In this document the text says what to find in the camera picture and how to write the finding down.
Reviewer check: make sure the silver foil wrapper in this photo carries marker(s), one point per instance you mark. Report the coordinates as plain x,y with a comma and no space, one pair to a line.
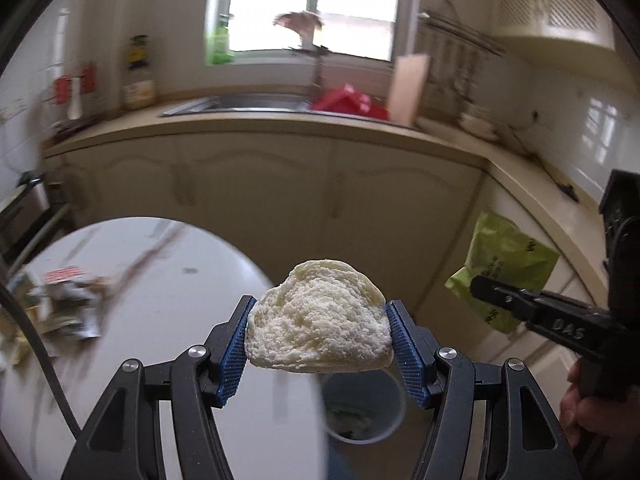
70,317

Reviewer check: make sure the stainless steel sink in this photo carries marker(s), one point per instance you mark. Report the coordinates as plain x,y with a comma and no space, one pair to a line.
250,102

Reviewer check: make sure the green dish soap bottle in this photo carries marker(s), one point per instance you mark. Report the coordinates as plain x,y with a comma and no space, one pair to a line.
219,45

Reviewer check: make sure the grey plastic waste bin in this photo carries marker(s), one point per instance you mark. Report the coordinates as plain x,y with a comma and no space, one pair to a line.
385,410

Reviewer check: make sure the person's right hand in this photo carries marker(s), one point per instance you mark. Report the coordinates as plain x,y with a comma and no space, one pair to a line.
575,410

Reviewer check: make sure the green plastic wrapper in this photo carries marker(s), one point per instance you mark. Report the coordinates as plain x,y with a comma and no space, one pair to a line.
500,260

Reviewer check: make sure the red plastic basin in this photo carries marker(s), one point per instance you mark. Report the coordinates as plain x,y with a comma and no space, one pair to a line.
350,102

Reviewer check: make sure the wooden cutting board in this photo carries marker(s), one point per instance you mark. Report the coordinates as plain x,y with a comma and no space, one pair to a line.
407,90

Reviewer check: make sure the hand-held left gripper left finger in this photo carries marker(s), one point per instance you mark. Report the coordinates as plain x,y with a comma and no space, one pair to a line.
235,350

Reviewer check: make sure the white steamed bun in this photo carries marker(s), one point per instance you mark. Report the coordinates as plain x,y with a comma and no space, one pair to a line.
320,320

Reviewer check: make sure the stack of white bowls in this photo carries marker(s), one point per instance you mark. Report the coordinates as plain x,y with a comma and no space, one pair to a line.
477,122

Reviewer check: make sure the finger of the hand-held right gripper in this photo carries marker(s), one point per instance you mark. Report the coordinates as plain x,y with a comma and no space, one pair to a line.
505,297

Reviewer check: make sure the cream lattice wall cabinet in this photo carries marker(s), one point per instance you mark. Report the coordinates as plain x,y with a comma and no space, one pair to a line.
550,5

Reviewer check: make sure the white rice spoon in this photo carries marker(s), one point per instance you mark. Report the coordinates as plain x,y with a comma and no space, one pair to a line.
75,107

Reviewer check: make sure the red utensil holder rack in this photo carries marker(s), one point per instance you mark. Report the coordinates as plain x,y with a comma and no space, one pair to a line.
62,87

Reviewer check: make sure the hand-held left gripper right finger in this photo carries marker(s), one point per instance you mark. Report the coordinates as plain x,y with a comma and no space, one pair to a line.
407,355

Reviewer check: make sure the white framed window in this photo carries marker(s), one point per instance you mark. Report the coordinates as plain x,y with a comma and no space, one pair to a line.
350,0

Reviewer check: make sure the cloth on faucet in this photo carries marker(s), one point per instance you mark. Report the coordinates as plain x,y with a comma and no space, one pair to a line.
300,20

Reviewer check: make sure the cream kitchen counter cabinets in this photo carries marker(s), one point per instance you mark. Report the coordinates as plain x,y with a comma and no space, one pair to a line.
300,185

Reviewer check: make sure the glass storage jar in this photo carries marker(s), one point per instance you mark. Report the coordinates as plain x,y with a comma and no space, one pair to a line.
139,95

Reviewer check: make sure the white wrapper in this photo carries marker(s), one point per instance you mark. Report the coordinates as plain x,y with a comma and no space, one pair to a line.
92,292

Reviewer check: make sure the dark sauce bottle yellow label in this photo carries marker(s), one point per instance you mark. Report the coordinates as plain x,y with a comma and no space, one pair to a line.
138,55

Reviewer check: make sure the metal utensil wall rail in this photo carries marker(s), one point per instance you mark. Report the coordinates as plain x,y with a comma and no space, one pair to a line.
460,30

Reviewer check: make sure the metal sink faucet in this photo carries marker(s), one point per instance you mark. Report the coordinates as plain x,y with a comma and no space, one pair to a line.
316,70

